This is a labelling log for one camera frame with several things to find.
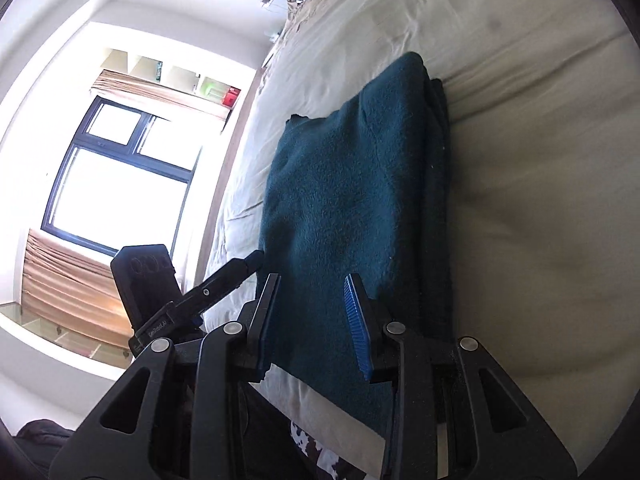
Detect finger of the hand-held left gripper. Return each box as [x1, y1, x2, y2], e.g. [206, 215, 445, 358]
[180, 249, 265, 313]

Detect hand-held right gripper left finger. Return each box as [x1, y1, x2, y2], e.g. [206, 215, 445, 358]
[50, 273, 282, 480]

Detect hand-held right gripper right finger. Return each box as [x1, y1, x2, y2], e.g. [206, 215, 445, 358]
[343, 273, 582, 480]

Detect dark teal knit sweater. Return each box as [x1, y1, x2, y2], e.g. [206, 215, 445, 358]
[257, 51, 454, 442]

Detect beige curtain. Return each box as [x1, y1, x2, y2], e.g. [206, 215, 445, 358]
[22, 229, 133, 335]
[90, 70, 236, 122]

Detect dark framed window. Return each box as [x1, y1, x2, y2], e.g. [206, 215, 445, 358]
[41, 96, 201, 258]

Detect black and white print cloth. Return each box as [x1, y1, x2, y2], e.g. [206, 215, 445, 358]
[290, 420, 362, 480]

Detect black bag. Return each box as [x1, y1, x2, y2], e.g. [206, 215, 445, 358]
[12, 417, 82, 462]

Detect green box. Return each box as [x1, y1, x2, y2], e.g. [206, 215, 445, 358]
[200, 77, 226, 102]

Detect bed with cream sheet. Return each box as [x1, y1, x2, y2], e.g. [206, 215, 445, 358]
[200, 0, 640, 480]

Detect white wall shelf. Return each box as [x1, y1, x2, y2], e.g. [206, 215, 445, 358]
[100, 47, 251, 111]

